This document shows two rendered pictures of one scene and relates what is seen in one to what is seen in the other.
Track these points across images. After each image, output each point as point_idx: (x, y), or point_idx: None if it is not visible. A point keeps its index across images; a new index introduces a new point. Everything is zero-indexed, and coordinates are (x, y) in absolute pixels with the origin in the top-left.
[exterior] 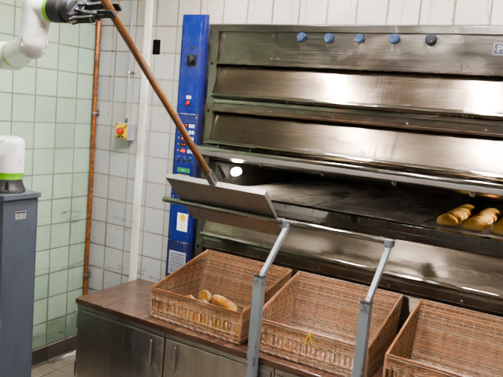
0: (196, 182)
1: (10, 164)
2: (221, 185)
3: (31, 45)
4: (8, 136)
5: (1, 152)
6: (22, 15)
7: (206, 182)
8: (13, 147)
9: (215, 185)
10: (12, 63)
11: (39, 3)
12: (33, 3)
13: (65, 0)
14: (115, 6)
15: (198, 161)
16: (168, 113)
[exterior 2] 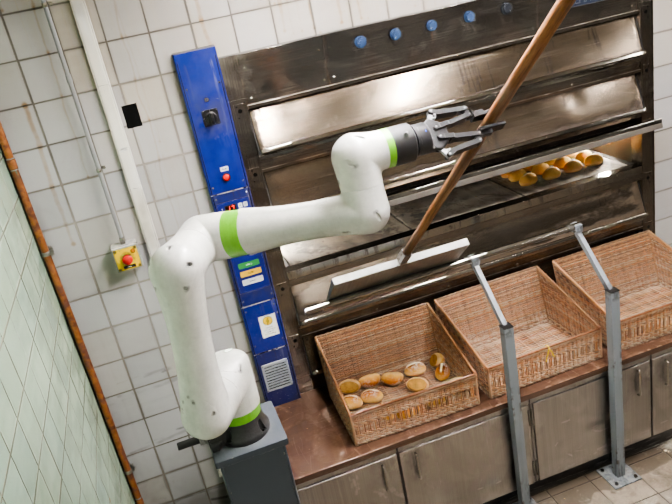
0: (381, 271)
1: (255, 392)
2: (414, 258)
3: (388, 214)
4: (232, 357)
5: (246, 386)
6: (354, 176)
7: (393, 264)
8: (250, 367)
9: (407, 262)
10: (258, 252)
11: (383, 148)
12: (373, 152)
13: (422, 129)
14: None
15: (414, 246)
16: (435, 210)
